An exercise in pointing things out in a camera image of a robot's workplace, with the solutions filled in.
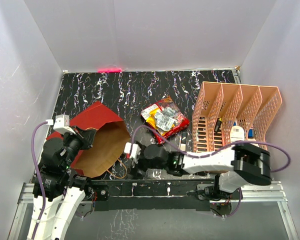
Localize red cookie snack bag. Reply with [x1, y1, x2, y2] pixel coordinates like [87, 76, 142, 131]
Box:
[140, 96, 190, 144]

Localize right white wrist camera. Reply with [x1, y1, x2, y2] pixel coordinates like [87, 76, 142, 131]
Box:
[123, 142, 141, 160]

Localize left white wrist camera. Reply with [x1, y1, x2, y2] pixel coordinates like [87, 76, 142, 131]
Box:
[45, 114, 75, 135]

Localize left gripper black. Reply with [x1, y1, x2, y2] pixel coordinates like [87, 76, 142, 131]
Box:
[61, 124, 96, 169]

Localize grey foil snack packet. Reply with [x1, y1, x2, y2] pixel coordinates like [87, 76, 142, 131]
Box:
[162, 107, 177, 119]

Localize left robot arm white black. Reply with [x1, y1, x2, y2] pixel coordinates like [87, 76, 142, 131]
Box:
[27, 126, 97, 240]

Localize black yellow marker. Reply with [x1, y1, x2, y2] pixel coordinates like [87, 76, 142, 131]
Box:
[214, 117, 223, 133]

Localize red brown paper bag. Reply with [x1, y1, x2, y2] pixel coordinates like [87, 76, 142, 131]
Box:
[46, 101, 130, 178]

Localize black silver stapler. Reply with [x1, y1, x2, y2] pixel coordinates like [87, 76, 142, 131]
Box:
[179, 132, 188, 152]

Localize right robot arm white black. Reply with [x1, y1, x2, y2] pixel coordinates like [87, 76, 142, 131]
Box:
[123, 141, 272, 200]

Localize blue small box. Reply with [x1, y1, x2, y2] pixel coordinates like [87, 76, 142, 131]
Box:
[247, 127, 255, 139]

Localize white wrapper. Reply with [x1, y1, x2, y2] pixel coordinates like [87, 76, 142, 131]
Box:
[157, 114, 176, 132]

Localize aluminium front rail frame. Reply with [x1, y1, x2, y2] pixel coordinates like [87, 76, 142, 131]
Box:
[7, 181, 298, 240]

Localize yellow snack packet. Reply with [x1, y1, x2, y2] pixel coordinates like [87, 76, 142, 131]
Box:
[146, 108, 162, 130]

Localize peach plastic desk organizer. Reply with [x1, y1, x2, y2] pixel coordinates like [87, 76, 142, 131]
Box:
[192, 81, 282, 153]

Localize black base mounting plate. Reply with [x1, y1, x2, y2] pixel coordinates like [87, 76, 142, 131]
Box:
[90, 178, 214, 211]

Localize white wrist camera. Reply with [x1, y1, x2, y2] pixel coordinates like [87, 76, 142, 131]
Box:
[45, 114, 75, 135]
[123, 142, 141, 160]

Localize white lotion bottle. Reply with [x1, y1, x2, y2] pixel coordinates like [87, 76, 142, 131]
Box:
[229, 125, 245, 143]

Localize pink tape strip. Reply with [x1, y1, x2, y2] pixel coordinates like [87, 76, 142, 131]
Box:
[97, 67, 122, 73]

